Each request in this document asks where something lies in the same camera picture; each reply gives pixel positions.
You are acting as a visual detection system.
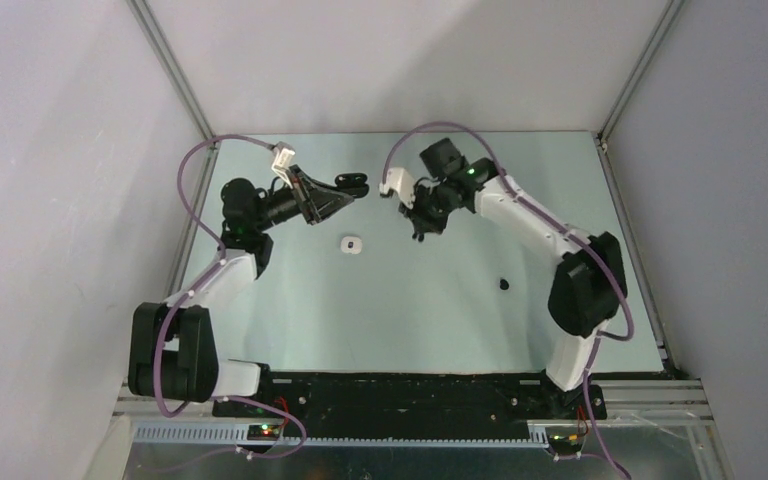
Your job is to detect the white earbud charging case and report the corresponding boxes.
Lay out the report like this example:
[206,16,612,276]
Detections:
[340,236,363,255]

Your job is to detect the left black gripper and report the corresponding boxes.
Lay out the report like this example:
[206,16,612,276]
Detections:
[253,165,353,233]

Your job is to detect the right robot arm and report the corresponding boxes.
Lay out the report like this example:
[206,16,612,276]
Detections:
[379,138,630,418]

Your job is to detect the black charging case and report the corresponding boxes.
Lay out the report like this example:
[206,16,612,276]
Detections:
[335,172,369,190]

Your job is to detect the aluminium frame rail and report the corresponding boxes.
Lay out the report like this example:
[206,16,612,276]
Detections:
[112,380,715,448]

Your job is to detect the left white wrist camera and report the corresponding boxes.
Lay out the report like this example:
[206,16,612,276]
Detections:
[271,142,296,185]

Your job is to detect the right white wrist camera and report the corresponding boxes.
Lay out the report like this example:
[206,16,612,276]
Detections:
[379,167,417,210]

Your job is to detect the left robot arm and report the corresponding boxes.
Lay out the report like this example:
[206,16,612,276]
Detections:
[127,165,370,417]

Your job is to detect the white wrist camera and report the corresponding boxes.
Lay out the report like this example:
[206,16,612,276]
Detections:
[271,142,296,185]
[379,167,417,210]

